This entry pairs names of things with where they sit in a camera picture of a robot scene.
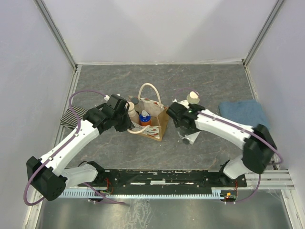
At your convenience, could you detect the pink beige bottle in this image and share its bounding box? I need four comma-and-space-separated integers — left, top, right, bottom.
128, 102, 140, 125

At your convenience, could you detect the white square bottle dark cap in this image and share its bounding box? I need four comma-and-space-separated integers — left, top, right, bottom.
181, 131, 200, 145

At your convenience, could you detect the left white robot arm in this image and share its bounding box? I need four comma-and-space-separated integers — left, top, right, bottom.
26, 101, 132, 201

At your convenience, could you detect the blue orange spray bottle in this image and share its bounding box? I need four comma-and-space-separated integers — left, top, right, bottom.
139, 110, 152, 126

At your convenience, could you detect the aluminium frame post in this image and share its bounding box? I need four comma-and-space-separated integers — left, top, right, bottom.
243, 0, 285, 67
33, 0, 78, 69

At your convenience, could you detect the left aluminium frame post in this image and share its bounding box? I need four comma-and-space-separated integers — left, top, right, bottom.
33, 0, 78, 69

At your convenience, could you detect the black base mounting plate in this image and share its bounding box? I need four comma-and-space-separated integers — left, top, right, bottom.
89, 169, 247, 191

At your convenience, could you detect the blue folded cloth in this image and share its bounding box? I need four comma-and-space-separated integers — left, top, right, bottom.
219, 100, 270, 129

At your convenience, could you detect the light blue cable duct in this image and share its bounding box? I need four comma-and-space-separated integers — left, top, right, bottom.
59, 186, 231, 199

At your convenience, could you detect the right aluminium frame post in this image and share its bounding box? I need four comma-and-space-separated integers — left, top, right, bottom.
243, 0, 285, 67

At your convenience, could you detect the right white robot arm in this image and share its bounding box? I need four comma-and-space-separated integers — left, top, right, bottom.
166, 102, 277, 187

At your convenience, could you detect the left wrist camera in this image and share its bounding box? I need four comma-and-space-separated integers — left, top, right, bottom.
106, 94, 128, 114

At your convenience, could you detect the watermelon print canvas bag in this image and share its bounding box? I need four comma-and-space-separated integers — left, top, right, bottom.
127, 83, 169, 141

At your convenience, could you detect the black white striped cloth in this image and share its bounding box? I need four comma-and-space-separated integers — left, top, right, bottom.
60, 106, 87, 130

